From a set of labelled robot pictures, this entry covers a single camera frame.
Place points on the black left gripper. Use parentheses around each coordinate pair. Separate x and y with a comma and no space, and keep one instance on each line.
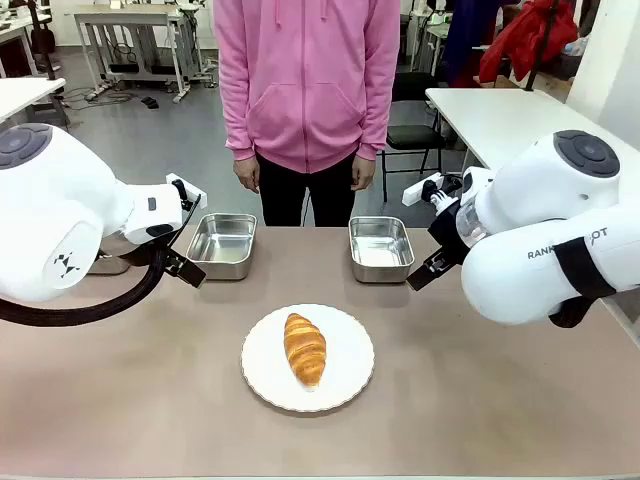
(186,225)

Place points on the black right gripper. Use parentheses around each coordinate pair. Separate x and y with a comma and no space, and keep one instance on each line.
(447,235)

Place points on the golden croissant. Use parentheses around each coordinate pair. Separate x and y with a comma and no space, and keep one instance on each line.
(305,350)

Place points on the left forearm in pink sleeve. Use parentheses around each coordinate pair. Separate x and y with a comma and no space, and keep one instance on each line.
(375,125)

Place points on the right forearm in pink sleeve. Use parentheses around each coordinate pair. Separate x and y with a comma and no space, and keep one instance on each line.
(237,125)

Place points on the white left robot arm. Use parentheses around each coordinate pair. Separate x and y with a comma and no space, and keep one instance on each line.
(50,200)

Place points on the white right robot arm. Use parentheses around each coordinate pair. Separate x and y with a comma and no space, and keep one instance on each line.
(525,200)

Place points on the steel rectangular container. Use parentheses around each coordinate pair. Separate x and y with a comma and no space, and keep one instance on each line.
(381,247)
(222,240)
(112,265)

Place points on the person's right hand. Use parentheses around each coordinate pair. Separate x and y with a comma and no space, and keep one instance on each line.
(247,175)

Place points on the person's left hand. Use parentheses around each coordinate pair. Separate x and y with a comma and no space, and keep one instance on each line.
(362,172)

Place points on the white scalloped plate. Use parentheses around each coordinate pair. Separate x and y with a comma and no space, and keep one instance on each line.
(350,360)

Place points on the black trousers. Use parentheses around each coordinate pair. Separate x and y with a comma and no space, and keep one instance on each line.
(285,195)

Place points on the black folding chair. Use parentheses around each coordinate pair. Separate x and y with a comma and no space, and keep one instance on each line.
(412,135)

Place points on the large white desk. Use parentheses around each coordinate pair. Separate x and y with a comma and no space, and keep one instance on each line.
(490,120)

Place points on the black object on floor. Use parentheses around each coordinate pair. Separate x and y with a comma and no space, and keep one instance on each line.
(150,102)

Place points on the white power strip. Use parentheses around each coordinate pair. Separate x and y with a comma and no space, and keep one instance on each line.
(97,91)

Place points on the pink zip hoodie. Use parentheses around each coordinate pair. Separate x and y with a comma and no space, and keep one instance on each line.
(305,75)

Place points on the dark blue garment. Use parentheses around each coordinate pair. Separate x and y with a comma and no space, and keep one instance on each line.
(465,40)

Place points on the small white desk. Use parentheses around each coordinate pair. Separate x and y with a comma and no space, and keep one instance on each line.
(25,95)

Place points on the red jacket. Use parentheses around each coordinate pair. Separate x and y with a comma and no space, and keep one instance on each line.
(530,40)

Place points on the grey metal workbench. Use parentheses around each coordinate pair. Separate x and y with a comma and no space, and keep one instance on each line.
(125,17)

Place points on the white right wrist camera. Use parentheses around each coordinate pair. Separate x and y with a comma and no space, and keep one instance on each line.
(415,194)

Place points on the black camera pole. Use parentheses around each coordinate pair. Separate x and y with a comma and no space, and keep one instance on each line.
(40,40)
(542,45)

